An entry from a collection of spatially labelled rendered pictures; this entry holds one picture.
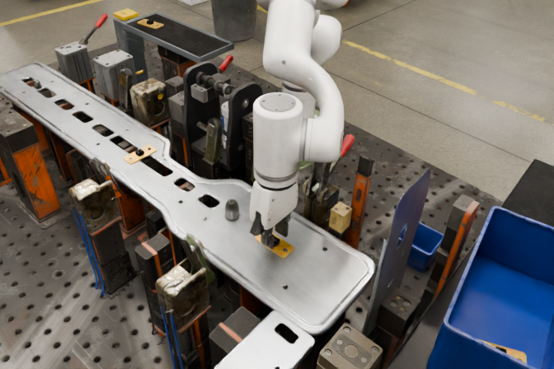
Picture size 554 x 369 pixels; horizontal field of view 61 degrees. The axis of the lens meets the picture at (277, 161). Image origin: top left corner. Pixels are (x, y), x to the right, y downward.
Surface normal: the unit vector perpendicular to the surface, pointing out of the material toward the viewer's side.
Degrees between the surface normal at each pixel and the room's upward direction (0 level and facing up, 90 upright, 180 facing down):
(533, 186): 0
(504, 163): 0
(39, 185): 90
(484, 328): 0
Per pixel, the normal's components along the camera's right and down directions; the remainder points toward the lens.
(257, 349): 0.02, -0.79
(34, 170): 0.76, 0.41
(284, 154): 0.01, 0.62
